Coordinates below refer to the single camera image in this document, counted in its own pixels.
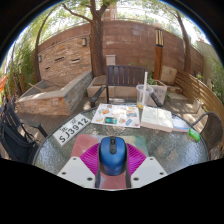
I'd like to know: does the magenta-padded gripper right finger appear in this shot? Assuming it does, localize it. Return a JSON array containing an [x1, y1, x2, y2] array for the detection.
[[125, 142, 168, 189]]

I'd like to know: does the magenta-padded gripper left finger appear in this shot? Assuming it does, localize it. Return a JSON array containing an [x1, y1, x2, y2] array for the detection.
[[57, 142, 102, 189]]

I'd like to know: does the blue computer mouse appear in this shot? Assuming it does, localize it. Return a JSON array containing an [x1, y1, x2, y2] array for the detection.
[[98, 135, 128, 177]]

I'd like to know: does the red floral mouse pad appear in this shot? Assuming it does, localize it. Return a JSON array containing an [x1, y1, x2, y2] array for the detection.
[[70, 133, 150, 191]]

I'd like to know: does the white license plate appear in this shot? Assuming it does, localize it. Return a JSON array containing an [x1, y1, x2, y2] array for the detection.
[[52, 113, 92, 148]]

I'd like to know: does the open white book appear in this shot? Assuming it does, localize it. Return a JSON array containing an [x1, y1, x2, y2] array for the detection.
[[140, 105, 175, 134]]

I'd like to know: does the thin blue notebook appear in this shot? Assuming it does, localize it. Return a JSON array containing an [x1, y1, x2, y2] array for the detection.
[[171, 116, 192, 134]]

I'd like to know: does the green marker pen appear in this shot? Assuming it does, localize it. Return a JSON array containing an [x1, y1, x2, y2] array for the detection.
[[188, 127, 202, 143]]

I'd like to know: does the colourful sticker sheet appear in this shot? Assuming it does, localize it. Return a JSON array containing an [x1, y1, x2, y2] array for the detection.
[[90, 103, 142, 130]]

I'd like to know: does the black folding chair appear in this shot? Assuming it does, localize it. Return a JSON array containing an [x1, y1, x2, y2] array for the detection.
[[0, 101, 49, 165]]

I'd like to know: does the brown wicker chair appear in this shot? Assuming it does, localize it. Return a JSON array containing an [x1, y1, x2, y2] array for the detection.
[[190, 110, 224, 161]]

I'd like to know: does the clear plastic cup with straw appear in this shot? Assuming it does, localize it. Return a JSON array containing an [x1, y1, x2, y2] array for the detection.
[[135, 71, 155, 110]]

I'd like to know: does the stone raised planter bed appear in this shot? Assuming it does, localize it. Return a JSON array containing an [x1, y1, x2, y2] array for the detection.
[[15, 69, 95, 117]]

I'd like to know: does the white rectangular plant pot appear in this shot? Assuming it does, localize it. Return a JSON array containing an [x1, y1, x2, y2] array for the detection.
[[146, 79, 169, 106]]

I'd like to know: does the concrete tree base block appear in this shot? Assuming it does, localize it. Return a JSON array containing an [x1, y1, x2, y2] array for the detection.
[[86, 74, 108, 99]]

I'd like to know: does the wooden slat fence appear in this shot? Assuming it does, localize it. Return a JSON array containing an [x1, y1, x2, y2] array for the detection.
[[173, 68, 224, 134]]

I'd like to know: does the beige stone block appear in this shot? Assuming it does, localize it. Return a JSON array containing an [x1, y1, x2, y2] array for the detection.
[[161, 65, 179, 86]]

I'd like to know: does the dark wooden slatted chair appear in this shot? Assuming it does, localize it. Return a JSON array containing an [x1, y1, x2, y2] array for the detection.
[[89, 64, 165, 109]]

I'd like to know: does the orange fabric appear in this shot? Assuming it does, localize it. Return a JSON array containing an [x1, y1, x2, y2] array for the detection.
[[0, 74, 9, 95]]

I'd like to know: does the thin leaning tree trunk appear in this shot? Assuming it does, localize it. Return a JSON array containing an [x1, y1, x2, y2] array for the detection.
[[33, 13, 55, 85]]

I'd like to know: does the thick forked tree trunk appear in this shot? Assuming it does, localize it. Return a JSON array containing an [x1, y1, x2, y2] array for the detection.
[[61, 0, 115, 78]]

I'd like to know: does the slender curved tree trunk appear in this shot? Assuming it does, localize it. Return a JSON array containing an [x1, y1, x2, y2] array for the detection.
[[166, 6, 193, 75]]

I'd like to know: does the wooden garden lamp post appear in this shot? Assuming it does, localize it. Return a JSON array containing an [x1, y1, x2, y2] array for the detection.
[[152, 28, 165, 81]]

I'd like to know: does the white wall box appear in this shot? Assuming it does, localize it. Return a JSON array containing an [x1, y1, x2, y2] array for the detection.
[[105, 54, 117, 67]]

